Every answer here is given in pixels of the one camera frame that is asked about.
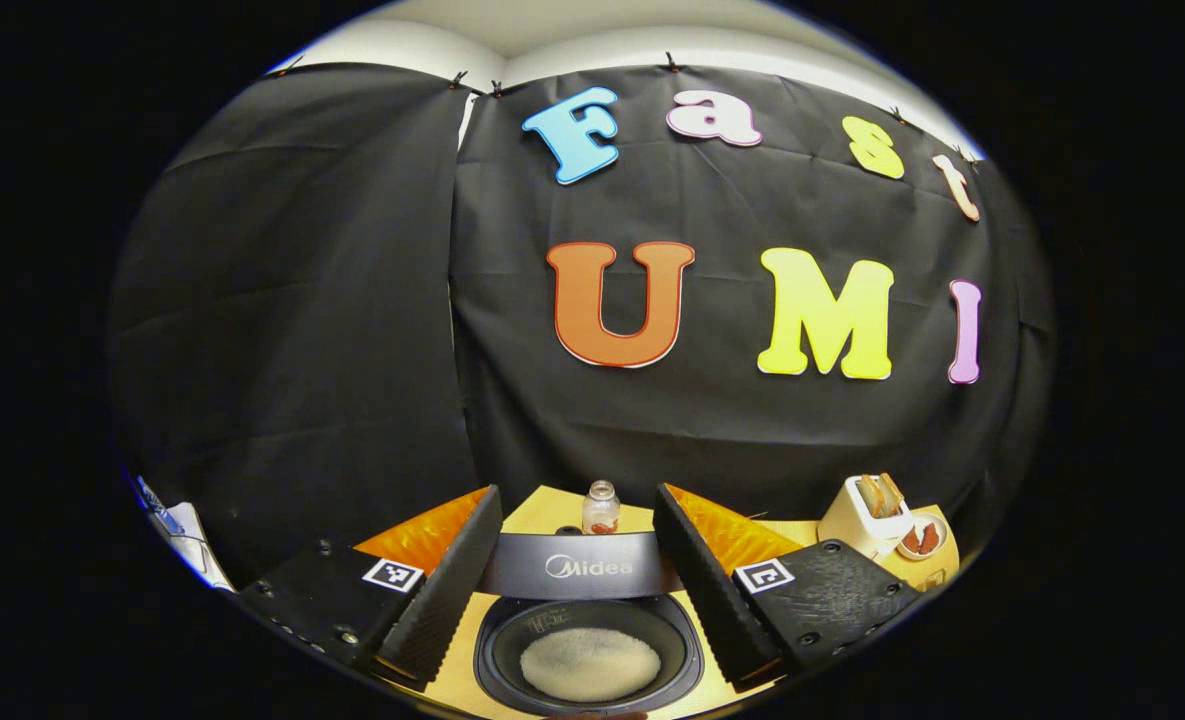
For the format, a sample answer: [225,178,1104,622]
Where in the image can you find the white equipment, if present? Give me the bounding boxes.
[135,476,235,593]

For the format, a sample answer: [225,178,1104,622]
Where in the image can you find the grey rice cooker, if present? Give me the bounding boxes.
[472,530,705,719]

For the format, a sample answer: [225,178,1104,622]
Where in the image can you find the white rice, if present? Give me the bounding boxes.
[519,627,663,703]

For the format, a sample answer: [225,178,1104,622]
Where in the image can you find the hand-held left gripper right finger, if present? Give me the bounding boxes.
[652,483,923,693]

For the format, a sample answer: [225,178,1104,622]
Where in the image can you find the black backdrop cloth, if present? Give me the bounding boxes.
[107,62,1058,591]

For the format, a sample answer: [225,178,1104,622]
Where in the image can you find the white toaster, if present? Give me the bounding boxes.
[817,473,915,559]

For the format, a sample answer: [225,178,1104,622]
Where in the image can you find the small clear bottle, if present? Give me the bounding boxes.
[582,480,621,536]

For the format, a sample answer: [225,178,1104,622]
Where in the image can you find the white round plate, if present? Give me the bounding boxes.
[895,513,948,561]

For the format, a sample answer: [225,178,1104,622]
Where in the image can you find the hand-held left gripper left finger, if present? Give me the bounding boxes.
[237,485,505,693]

